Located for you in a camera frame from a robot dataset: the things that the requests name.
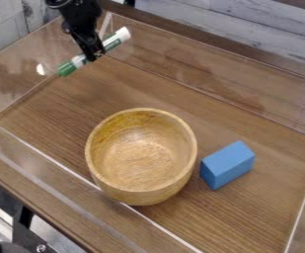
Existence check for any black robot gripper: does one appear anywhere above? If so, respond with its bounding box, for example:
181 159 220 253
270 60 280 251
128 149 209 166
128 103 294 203
45 0 105 62

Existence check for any green Expo marker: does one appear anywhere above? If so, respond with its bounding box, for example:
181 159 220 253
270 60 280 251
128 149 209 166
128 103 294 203
56 27 131 77

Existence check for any brown wooden bowl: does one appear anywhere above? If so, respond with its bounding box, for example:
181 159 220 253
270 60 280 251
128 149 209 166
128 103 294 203
84 108 197 206

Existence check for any blue foam block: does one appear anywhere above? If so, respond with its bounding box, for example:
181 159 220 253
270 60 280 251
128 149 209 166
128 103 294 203
199 141 255 190

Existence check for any black table leg bracket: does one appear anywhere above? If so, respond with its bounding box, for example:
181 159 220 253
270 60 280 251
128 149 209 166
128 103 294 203
12 206 57 253

